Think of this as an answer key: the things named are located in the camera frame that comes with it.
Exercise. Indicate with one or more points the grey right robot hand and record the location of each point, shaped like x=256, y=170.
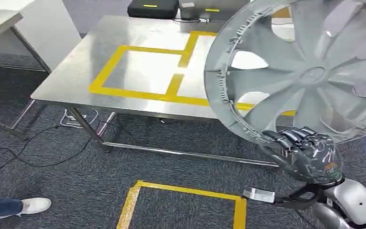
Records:
x=315, y=158

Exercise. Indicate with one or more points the grey plastic wheel cover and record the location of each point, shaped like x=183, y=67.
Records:
x=312, y=75

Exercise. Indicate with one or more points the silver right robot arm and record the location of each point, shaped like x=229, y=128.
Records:
x=353, y=202

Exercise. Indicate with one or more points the grey equipment box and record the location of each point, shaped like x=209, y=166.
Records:
x=214, y=15

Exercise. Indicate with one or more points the black case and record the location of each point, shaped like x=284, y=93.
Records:
x=153, y=11

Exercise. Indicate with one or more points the white power strip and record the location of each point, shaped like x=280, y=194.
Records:
x=71, y=119

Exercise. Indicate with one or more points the steel table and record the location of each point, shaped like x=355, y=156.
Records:
x=75, y=72

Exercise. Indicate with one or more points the person's white shoe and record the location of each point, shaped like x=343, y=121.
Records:
x=36, y=205

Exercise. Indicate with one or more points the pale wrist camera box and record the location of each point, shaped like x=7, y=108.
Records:
x=258, y=194

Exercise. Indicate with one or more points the steel table frame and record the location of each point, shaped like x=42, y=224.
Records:
x=20, y=119

